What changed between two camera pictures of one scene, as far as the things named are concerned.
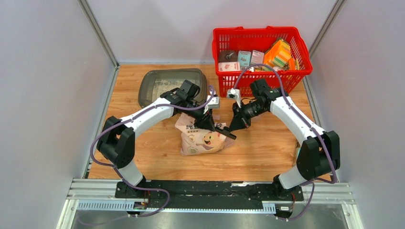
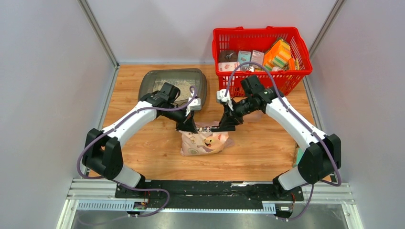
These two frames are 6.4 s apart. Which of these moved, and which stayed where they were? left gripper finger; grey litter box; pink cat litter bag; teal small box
Moved: left gripper finger
Stayed: grey litter box; teal small box; pink cat litter bag
